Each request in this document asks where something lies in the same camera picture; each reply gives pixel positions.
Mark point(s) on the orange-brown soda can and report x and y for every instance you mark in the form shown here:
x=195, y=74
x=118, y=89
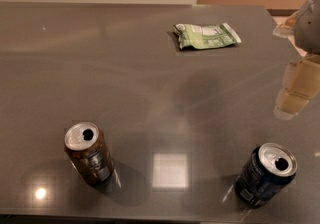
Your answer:
x=86, y=148

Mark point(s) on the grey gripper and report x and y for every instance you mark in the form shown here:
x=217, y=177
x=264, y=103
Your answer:
x=309, y=31

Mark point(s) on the green chip bag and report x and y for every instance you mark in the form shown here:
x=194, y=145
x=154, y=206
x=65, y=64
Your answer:
x=206, y=37

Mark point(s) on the dark blue pepsi can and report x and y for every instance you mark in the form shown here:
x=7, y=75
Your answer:
x=269, y=169

